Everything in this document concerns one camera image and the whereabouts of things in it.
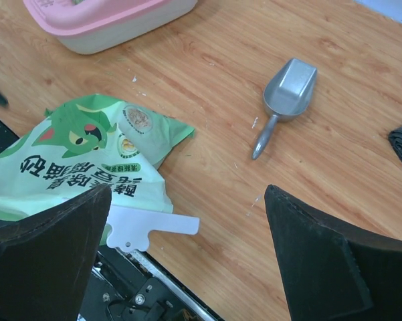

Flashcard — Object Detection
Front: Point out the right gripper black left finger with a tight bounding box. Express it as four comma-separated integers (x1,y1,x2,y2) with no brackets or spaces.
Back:
0,185,112,320

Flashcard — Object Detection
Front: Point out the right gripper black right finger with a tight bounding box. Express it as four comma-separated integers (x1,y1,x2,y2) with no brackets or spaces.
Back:
264,185,402,320

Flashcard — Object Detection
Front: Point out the white plastic bag clip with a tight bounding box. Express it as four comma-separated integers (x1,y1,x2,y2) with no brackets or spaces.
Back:
106,205,200,253

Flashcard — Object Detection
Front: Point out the green cat litter bag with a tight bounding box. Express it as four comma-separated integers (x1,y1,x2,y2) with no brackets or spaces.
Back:
0,94,195,221

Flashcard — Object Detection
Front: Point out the pink litter box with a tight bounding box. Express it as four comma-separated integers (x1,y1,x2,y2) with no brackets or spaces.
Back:
23,0,197,55

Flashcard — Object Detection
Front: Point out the grey metal scoop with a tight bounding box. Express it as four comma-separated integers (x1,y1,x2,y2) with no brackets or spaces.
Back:
252,58,318,160

